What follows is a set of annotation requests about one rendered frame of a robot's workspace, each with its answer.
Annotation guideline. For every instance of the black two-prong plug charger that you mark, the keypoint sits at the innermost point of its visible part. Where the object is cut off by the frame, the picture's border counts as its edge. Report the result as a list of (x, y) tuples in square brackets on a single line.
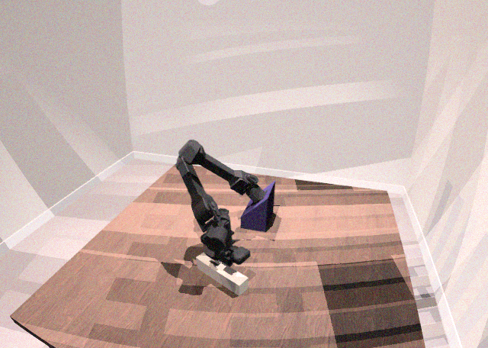
[(224, 260)]

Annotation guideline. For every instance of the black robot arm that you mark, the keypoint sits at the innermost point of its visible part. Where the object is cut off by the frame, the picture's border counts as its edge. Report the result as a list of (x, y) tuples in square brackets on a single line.
[(203, 205)]

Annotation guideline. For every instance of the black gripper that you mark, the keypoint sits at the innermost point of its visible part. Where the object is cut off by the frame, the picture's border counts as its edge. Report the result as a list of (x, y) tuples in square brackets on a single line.
[(234, 254)]

